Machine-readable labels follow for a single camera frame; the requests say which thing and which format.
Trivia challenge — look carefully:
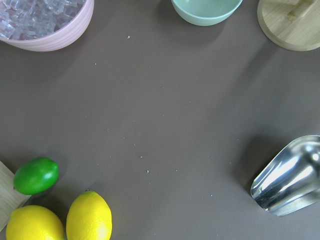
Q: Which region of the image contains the mint green bowl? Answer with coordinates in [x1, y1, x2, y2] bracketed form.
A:
[171, 0, 243, 26]

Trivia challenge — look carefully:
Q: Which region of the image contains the wooden cutting board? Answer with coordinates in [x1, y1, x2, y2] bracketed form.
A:
[0, 162, 31, 231]

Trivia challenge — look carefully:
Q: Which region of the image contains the metal ice scoop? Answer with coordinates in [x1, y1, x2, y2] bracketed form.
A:
[250, 135, 320, 217]

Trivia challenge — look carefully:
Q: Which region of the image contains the wooden cup stand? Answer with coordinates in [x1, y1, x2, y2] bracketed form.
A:
[257, 0, 320, 52]

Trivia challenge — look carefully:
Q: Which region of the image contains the whole yellow lemon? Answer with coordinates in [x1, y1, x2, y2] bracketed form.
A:
[5, 205, 64, 240]
[66, 190, 113, 240]

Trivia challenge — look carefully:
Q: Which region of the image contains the pink bowl of ice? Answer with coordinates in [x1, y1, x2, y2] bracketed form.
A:
[0, 0, 95, 52]

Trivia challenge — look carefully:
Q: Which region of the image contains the green lime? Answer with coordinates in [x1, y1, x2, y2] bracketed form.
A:
[13, 157, 59, 195]

